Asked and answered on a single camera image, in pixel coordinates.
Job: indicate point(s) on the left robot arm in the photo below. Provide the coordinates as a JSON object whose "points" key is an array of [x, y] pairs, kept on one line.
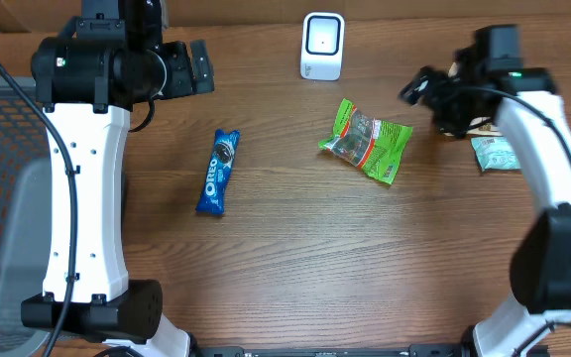
{"points": [[88, 79]]}

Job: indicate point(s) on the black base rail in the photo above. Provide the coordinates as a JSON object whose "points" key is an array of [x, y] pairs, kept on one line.
{"points": [[415, 350]]}

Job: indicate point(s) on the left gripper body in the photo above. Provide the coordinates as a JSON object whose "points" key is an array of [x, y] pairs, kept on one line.
{"points": [[178, 78]]}

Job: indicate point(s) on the green snack bag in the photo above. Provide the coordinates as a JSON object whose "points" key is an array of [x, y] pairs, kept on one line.
{"points": [[369, 144]]}

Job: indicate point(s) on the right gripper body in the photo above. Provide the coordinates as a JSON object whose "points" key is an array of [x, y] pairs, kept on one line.
{"points": [[448, 107]]}

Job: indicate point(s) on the grey plastic basket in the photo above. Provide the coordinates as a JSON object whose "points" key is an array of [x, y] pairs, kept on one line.
{"points": [[25, 214]]}

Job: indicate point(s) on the white barcode scanner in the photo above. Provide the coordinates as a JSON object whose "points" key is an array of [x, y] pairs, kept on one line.
{"points": [[322, 45]]}

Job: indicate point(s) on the blue Oreo cookie pack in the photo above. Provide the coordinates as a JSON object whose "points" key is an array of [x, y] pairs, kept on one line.
{"points": [[218, 172]]}

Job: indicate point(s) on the teal snack wrapper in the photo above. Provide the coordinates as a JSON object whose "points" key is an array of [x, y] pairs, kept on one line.
{"points": [[495, 153]]}

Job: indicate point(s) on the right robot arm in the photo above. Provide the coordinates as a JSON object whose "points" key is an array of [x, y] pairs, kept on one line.
{"points": [[523, 102]]}

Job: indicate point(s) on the beige brown pastry bag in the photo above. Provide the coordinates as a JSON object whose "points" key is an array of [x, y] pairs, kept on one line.
{"points": [[486, 128]]}

